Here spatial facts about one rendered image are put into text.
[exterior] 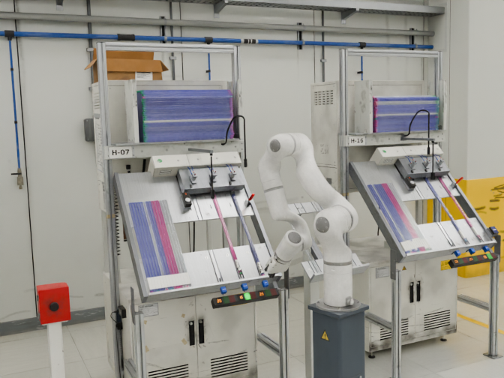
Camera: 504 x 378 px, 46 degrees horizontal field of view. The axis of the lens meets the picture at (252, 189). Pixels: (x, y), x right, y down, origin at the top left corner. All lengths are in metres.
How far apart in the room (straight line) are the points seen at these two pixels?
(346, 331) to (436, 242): 1.22
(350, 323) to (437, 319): 1.61
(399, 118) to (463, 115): 1.87
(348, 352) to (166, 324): 1.03
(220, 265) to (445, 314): 1.76
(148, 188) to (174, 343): 0.81
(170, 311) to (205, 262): 0.38
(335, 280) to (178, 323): 1.01
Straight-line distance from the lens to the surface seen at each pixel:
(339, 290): 2.52
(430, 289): 4.01
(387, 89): 4.06
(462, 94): 5.70
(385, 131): 3.81
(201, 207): 3.10
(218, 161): 3.21
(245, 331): 3.35
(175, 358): 3.25
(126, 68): 3.47
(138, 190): 3.08
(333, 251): 2.48
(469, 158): 5.68
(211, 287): 2.86
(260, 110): 5.03
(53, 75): 4.58
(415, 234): 3.55
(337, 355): 2.57
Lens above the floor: 1.49
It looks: 7 degrees down
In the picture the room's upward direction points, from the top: 2 degrees counter-clockwise
